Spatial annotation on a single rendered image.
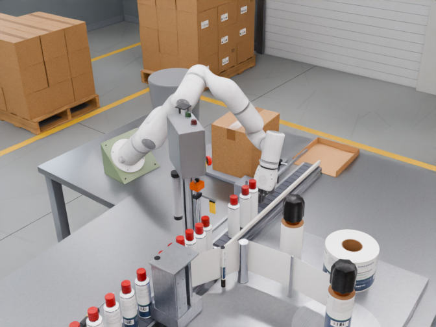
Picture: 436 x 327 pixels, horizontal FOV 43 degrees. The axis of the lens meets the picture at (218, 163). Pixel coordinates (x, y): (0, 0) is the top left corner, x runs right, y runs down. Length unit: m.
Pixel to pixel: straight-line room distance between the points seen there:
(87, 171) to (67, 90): 2.68
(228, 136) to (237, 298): 0.97
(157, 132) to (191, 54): 3.44
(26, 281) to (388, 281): 1.44
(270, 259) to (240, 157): 0.85
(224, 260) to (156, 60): 4.46
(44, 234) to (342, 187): 2.17
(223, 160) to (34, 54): 2.90
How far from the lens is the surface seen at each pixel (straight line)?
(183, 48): 5.99
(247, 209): 2.38
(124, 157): 2.88
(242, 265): 2.11
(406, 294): 2.23
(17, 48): 5.26
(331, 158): 3.12
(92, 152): 3.25
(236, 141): 2.76
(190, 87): 2.29
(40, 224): 4.20
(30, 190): 4.63
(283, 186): 2.74
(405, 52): 6.45
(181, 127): 1.97
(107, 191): 2.86
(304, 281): 2.05
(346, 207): 2.72
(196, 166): 2.01
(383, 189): 2.90
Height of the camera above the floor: 2.34
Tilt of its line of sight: 30 degrees down
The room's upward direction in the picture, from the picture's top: 1 degrees counter-clockwise
